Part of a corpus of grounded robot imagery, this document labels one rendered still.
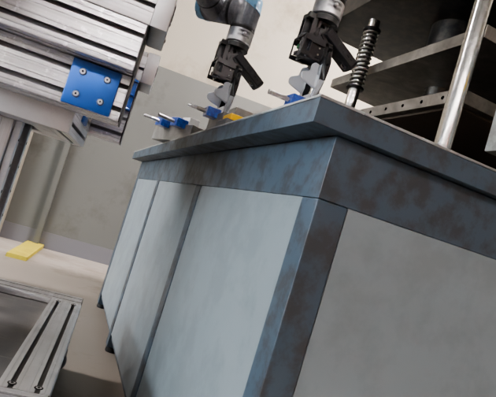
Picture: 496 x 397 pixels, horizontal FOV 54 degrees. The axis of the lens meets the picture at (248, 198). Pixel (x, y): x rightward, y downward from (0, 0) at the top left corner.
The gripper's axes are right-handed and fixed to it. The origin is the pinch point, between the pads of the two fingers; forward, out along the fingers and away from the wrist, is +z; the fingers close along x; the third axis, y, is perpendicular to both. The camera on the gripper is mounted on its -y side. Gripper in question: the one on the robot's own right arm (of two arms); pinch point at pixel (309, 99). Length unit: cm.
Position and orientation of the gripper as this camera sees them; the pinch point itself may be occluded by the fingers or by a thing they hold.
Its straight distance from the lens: 124.1
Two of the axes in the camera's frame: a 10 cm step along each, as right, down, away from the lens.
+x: 3.4, 0.5, -9.4
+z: -2.9, 9.5, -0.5
